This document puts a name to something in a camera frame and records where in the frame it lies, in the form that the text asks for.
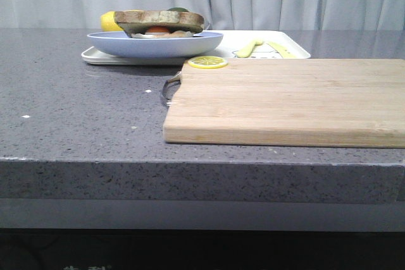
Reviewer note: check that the light blue plate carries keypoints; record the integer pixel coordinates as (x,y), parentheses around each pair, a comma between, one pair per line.
(119,44)

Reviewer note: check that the bread slice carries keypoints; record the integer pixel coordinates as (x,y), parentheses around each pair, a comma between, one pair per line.
(138,22)
(164,33)

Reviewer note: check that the white bear tray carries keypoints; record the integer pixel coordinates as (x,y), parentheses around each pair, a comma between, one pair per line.
(233,40)

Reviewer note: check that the lemon slice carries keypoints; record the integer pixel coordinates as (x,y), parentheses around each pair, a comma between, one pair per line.
(207,62)

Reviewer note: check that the yellow plastic fork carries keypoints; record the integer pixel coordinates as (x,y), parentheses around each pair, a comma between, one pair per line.
(246,51)

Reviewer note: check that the wooden cutting board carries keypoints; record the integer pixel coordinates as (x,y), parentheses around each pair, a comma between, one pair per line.
(293,102)

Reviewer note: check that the fried egg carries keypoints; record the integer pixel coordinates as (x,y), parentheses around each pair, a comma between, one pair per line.
(156,31)

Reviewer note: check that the yellow plastic knife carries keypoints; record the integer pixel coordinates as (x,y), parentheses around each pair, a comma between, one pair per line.
(283,51)

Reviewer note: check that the green lime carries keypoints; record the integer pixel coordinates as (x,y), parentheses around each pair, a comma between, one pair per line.
(179,10)

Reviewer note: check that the front yellow lemon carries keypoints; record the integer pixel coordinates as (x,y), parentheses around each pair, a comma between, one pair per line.
(108,23)

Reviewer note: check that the metal cutting board handle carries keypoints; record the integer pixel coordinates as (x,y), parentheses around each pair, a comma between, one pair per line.
(174,81)

